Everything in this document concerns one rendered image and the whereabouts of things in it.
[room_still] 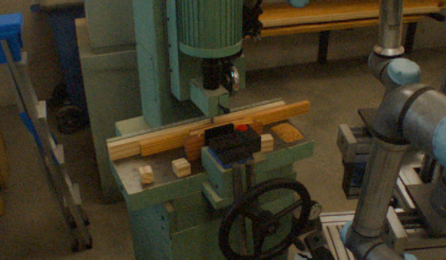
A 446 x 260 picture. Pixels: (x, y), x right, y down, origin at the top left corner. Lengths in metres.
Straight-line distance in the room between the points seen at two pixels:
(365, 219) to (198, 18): 0.65
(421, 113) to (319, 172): 2.02
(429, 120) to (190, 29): 0.66
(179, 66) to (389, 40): 0.79
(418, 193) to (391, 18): 0.65
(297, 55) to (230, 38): 3.07
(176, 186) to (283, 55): 3.07
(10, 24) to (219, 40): 0.93
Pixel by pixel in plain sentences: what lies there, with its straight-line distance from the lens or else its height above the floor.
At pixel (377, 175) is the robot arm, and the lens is 1.06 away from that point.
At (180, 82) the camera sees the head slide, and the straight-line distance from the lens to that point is 1.44.
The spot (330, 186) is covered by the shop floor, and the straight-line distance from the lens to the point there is 2.80.
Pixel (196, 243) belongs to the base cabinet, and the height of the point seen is 0.64.
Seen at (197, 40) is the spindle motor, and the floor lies 1.25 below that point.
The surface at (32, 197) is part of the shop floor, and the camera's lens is 2.87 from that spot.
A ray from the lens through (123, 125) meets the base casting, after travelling 1.78.
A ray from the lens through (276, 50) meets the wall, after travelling 4.20.
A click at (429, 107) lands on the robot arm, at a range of 0.92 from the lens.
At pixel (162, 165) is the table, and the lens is 1.35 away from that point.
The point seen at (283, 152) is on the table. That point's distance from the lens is 1.43.
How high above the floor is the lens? 1.67
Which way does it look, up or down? 31 degrees down
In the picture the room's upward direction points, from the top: straight up
